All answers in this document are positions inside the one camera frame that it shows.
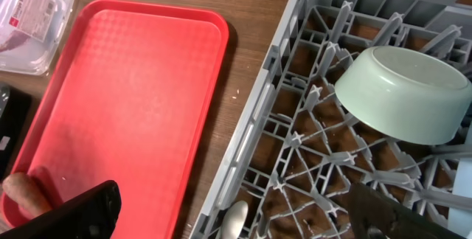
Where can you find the orange carrot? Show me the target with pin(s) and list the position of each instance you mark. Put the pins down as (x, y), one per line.
(22, 189)

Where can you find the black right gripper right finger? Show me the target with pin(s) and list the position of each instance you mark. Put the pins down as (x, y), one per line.
(373, 215)

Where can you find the red plastic tray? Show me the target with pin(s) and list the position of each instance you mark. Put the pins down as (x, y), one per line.
(128, 102)

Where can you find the grey dishwasher rack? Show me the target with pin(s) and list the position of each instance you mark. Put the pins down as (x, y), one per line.
(296, 151)

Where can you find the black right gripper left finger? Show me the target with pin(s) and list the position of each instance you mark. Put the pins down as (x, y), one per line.
(90, 215)

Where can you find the clear plastic bin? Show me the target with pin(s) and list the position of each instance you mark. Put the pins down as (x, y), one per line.
(31, 31)

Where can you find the black tray bin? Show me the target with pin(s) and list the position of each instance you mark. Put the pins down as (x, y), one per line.
(15, 105)

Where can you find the light blue bowl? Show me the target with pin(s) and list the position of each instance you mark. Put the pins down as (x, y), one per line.
(459, 216)

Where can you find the white plastic spoon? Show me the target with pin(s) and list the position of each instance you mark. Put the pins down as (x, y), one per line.
(233, 221)

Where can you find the green bowl with food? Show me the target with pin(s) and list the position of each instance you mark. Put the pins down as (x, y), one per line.
(405, 94)

